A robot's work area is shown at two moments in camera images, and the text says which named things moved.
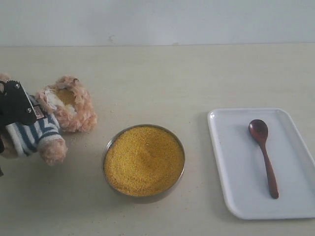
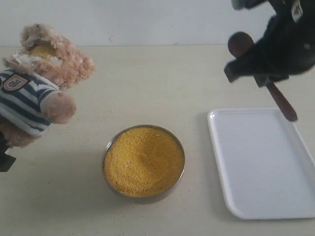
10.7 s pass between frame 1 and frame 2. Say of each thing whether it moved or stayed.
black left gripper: moved
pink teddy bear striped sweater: moved
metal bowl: stayed
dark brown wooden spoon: moved
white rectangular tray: stayed
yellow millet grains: stayed
